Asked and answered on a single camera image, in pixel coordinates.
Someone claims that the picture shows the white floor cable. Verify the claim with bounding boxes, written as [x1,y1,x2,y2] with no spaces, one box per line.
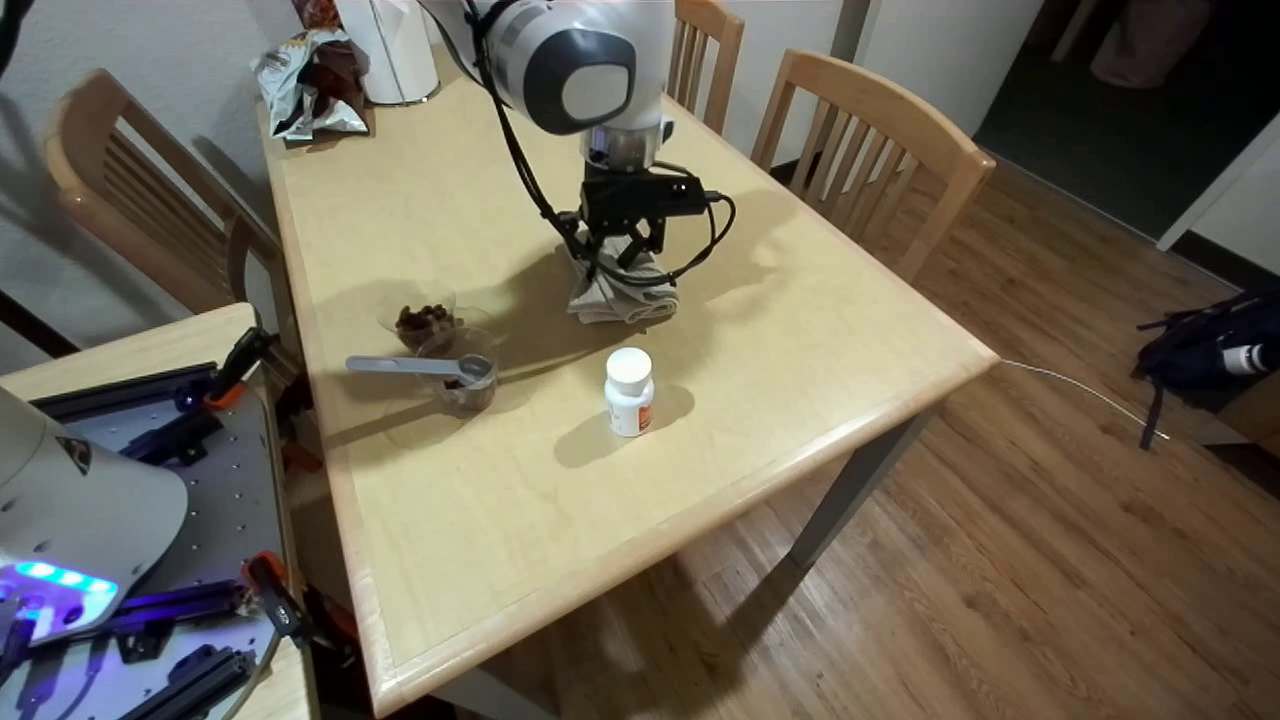
[996,356,1177,446]

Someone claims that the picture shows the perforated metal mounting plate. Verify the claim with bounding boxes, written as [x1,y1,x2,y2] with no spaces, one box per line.
[25,372,313,720]

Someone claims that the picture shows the blue bar clamp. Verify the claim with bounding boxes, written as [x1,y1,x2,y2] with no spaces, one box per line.
[117,409,232,471]

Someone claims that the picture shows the black backpack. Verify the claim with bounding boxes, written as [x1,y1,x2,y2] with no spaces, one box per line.
[1132,286,1280,451]

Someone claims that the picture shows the grey metal table leg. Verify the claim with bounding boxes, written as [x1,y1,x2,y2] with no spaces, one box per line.
[716,413,928,660]

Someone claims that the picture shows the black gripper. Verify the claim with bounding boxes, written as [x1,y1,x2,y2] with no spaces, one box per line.
[580,161,673,286]

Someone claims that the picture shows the white pill bottle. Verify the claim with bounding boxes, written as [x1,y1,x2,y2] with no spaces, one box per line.
[601,344,658,441]

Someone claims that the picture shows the crumpled silver foil bag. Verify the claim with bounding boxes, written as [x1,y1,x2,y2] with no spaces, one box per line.
[253,29,374,148]

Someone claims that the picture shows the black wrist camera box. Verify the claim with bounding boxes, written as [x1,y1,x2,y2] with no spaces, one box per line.
[613,164,710,223]

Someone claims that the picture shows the white ribbed towel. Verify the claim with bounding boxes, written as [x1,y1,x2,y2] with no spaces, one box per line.
[568,257,685,333]

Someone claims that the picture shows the black and orange clamp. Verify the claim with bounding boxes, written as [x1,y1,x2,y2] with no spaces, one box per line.
[236,549,350,673]
[194,325,282,417]

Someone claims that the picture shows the black metal bar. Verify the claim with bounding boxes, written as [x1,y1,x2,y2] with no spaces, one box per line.
[30,358,216,423]

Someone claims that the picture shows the wooden slat-back chair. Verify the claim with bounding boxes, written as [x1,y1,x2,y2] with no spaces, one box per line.
[45,69,290,327]
[665,0,746,137]
[746,49,1000,285]

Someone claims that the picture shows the white bottle lid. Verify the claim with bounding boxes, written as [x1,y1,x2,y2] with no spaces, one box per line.
[601,344,654,387]

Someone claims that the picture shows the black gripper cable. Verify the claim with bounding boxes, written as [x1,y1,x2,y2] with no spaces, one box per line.
[460,0,739,292]

